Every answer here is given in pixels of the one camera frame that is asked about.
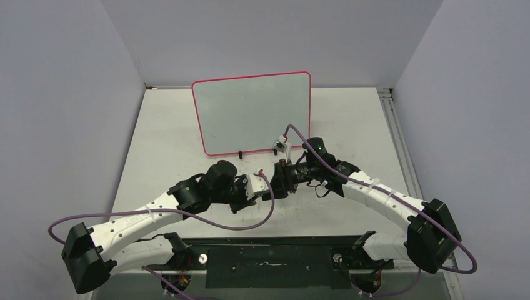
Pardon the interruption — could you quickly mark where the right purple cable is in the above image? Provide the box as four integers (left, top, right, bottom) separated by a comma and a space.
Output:
286, 124, 478, 298

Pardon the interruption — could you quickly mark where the pink framed whiteboard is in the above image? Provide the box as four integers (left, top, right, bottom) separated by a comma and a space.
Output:
191, 71, 311, 157

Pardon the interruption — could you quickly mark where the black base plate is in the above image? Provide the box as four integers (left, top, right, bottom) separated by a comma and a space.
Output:
151, 236, 396, 289

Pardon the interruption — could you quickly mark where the aluminium rail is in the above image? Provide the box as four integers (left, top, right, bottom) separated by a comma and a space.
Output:
85, 260, 458, 299
377, 88, 424, 199

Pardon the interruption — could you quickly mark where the aluminium right rail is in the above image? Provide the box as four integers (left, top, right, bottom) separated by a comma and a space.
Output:
377, 88, 424, 199

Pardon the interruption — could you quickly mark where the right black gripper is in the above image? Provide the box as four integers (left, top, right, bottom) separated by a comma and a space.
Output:
262, 159, 321, 201

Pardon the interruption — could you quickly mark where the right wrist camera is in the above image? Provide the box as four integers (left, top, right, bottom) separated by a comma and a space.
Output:
273, 134, 292, 161

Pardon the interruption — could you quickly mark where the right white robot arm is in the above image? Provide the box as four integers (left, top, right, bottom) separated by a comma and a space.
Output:
263, 137, 461, 274

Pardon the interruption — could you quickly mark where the aluminium front rail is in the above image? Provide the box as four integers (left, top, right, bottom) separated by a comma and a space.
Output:
85, 260, 458, 299

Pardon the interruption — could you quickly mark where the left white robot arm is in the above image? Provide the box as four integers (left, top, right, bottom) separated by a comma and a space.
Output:
61, 161, 272, 294

